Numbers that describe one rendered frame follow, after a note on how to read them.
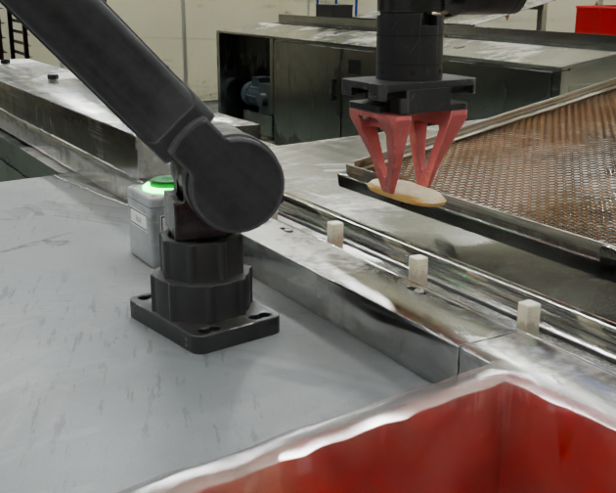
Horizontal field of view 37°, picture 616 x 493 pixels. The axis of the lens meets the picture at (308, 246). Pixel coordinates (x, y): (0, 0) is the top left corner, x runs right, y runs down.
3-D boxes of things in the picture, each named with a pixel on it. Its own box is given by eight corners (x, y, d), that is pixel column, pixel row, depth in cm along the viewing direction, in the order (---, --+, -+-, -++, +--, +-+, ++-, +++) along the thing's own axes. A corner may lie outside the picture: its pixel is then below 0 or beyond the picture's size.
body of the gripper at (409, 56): (477, 99, 79) (482, 11, 77) (381, 108, 74) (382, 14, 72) (431, 92, 84) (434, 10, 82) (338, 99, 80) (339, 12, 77)
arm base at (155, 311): (126, 314, 81) (197, 356, 72) (121, 226, 79) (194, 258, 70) (208, 294, 86) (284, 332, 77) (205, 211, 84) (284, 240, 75)
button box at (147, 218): (127, 282, 101) (121, 183, 98) (193, 270, 105) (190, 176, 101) (154, 303, 94) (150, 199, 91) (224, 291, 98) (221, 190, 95)
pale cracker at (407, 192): (357, 187, 85) (357, 175, 85) (390, 183, 87) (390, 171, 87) (421, 209, 77) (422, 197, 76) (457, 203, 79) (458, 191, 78)
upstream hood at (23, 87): (-45, 92, 220) (-48, 56, 218) (30, 88, 229) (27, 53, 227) (137, 191, 117) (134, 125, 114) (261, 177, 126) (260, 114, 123)
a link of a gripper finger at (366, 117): (456, 194, 80) (461, 86, 78) (389, 203, 77) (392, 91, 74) (410, 179, 86) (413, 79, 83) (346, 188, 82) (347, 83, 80)
